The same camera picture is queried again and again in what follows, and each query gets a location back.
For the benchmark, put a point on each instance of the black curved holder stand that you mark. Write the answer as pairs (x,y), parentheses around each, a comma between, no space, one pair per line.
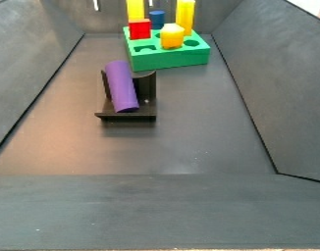
(145,86)

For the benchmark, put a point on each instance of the green shape sorter base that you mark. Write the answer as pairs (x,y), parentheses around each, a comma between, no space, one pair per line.
(147,56)

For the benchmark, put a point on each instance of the blue cylinder block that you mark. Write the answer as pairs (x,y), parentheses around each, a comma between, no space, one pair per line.
(157,17)

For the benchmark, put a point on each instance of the yellow star block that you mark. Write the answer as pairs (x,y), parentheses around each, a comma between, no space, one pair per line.
(185,9)

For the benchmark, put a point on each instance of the purple cylinder block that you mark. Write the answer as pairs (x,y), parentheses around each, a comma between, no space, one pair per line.
(121,86)

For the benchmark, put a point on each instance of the yellow pentagon block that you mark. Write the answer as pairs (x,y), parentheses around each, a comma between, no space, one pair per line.
(171,36)

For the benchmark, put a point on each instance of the red cube block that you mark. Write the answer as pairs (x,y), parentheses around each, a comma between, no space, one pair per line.
(139,29)

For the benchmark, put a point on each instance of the tall yellow rectangular block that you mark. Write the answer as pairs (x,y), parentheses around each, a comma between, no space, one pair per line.
(135,9)

